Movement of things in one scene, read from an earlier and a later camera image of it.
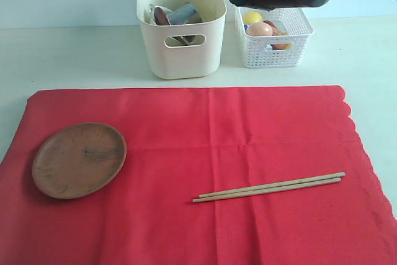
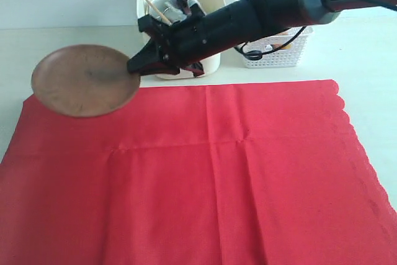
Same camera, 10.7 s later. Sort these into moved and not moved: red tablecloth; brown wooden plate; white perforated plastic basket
Moved: brown wooden plate
Not moved: red tablecloth; white perforated plastic basket
